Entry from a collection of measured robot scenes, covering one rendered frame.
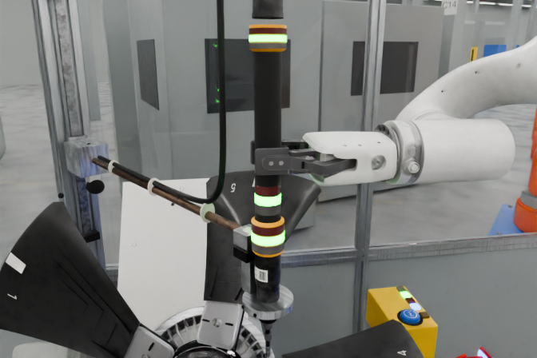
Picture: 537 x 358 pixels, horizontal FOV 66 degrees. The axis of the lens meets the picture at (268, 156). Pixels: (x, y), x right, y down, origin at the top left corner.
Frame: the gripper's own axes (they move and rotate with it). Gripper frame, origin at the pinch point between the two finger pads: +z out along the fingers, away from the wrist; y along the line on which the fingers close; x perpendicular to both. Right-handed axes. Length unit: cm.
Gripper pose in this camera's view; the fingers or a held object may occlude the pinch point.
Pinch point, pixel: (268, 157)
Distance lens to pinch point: 51.4
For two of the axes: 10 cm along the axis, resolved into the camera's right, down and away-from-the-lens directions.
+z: -9.9, 0.3, -1.5
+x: 0.1, -9.7, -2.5
